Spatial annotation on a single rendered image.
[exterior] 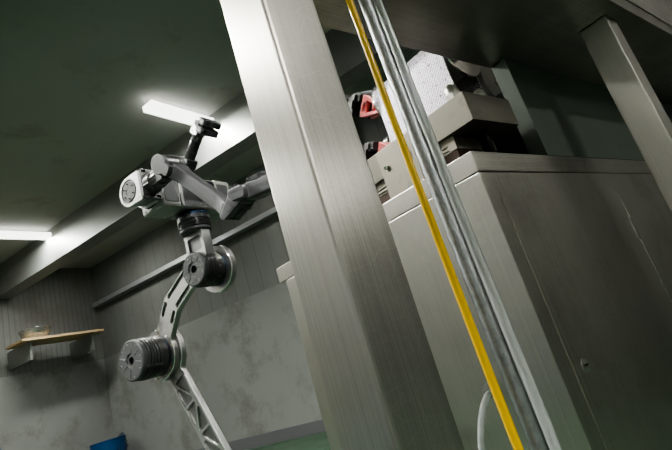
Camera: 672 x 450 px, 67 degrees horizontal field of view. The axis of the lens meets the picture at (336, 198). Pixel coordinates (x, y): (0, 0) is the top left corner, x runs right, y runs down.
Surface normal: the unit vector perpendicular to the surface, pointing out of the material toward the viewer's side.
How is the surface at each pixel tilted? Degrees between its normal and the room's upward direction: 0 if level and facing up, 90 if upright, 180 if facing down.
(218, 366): 90
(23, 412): 90
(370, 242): 90
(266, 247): 90
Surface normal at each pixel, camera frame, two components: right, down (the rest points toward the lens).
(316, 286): -0.76, 0.03
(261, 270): -0.55, -0.10
